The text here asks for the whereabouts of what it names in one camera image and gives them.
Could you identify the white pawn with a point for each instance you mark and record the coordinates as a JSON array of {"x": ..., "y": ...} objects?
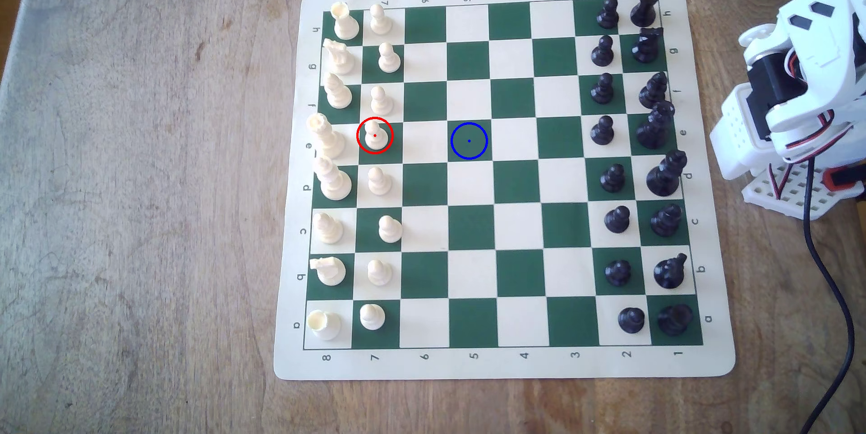
[
  {"x": 381, "y": 103},
  {"x": 388, "y": 60},
  {"x": 380, "y": 21},
  {"x": 375, "y": 138},
  {"x": 379, "y": 273},
  {"x": 379, "y": 182},
  {"x": 390, "y": 230},
  {"x": 371, "y": 317}
]

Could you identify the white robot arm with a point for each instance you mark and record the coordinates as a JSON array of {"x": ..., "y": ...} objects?
[{"x": 737, "y": 136}]

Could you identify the green and cream chess mat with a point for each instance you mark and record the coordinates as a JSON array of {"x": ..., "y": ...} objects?
[{"x": 473, "y": 183}]

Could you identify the red clamp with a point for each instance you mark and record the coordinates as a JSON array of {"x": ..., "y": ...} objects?
[{"x": 829, "y": 181}]

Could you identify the black knight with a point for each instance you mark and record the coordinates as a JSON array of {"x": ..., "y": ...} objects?
[
  {"x": 646, "y": 47},
  {"x": 670, "y": 273}
]

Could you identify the black bishop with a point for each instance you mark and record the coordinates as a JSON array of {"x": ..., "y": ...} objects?
[
  {"x": 653, "y": 91},
  {"x": 666, "y": 221}
]

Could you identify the black rook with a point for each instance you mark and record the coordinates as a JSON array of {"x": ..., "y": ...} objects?
[
  {"x": 643, "y": 10},
  {"x": 674, "y": 319}
]

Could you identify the black king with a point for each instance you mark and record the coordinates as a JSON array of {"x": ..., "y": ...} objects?
[{"x": 654, "y": 128}]

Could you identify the black queen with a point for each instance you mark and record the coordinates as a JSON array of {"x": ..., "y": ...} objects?
[{"x": 664, "y": 175}]

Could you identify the black pawn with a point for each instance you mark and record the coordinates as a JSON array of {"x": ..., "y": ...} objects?
[
  {"x": 602, "y": 131},
  {"x": 618, "y": 273},
  {"x": 602, "y": 53},
  {"x": 631, "y": 321},
  {"x": 607, "y": 16},
  {"x": 613, "y": 179},
  {"x": 617, "y": 220},
  {"x": 601, "y": 90}
]

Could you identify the white rook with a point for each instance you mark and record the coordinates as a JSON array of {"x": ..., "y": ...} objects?
[
  {"x": 346, "y": 24},
  {"x": 324, "y": 325}
]

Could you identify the white knight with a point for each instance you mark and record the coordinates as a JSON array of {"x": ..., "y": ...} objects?
[
  {"x": 338, "y": 60},
  {"x": 329, "y": 272}
]

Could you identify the white bishop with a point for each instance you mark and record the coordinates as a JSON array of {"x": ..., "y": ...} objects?
[
  {"x": 328, "y": 228},
  {"x": 337, "y": 93}
]

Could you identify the white king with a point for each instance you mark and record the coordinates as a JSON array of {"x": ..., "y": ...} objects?
[{"x": 326, "y": 138}]

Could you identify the white queen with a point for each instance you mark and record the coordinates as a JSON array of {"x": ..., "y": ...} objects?
[{"x": 333, "y": 181}]

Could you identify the white perforated base plate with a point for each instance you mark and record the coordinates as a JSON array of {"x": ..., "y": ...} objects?
[{"x": 778, "y": 196}]

